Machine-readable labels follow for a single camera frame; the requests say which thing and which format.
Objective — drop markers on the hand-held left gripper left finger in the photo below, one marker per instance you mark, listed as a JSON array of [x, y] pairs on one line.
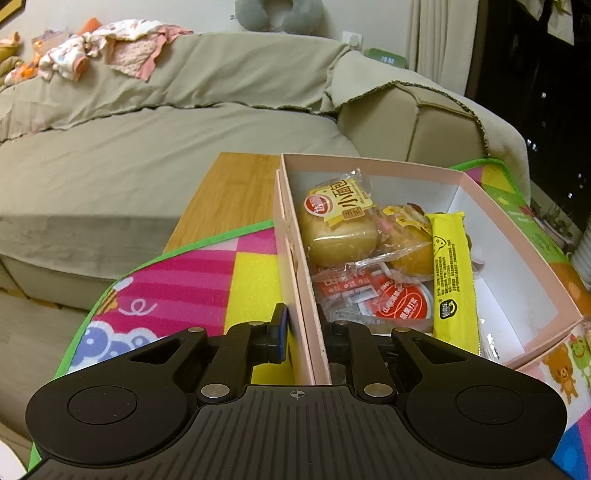
[[278, 334]]

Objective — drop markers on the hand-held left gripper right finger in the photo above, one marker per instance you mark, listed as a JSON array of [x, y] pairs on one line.
[[339, 344]]

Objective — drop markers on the bread packet with orange label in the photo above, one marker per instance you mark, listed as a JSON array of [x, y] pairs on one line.
[[339, 230]]

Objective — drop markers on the yellow snack bar packet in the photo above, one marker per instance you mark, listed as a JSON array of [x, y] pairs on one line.
[[450, 277]]

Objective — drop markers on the pink cardboard box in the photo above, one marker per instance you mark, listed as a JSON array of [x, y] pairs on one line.
[[415, 180]]

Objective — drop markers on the red label hawthorn snack packet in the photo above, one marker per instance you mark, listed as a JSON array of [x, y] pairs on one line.
[[341, 290]]

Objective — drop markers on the round red label snack packet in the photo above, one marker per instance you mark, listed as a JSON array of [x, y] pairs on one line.
[[401, 304]]

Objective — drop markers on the pink box lid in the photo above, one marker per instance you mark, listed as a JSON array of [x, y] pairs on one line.
[[282, 230]]

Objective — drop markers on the colourful cartoon play mat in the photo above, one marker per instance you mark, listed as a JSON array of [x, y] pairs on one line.
[[184, 286]]

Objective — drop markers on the bun packet with yellow label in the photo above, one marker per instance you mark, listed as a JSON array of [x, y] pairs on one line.
[[408, 249]]

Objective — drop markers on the wooden table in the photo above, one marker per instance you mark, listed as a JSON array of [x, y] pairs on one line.
[[221, 198]]

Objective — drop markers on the beige seat cover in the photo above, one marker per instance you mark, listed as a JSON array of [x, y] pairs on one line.
[[138, 161]]

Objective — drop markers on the beige sofa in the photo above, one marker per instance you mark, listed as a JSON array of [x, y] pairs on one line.
[[438, 124]]

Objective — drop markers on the beige sofa cover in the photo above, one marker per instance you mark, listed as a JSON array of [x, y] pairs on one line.
[[369, 78], [207, 71]]

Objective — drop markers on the green digital clock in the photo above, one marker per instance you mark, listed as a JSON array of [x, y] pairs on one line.
[[384, 58]]

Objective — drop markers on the cream curtain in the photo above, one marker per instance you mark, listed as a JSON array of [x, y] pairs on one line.
[[438, 46]]

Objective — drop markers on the pink dotted garment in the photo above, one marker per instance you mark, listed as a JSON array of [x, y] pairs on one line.
[[134, 53]]

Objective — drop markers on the grey neck pillow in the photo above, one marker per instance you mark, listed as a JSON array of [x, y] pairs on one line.
[[277, 16]]

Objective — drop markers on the white patterned baby garment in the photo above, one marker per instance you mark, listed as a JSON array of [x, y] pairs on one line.
[[62, 55]]

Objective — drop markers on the orange cloth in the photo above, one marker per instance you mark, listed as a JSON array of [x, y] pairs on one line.
[[88, 25]]

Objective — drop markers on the hanging pale clothes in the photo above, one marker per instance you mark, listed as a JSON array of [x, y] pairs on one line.
[[554, 21]]

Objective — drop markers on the white wall socket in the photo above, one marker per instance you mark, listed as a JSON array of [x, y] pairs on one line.
[[352, 38]]

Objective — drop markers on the dark picture frame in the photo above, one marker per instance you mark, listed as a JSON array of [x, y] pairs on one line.
[[9, 9]]

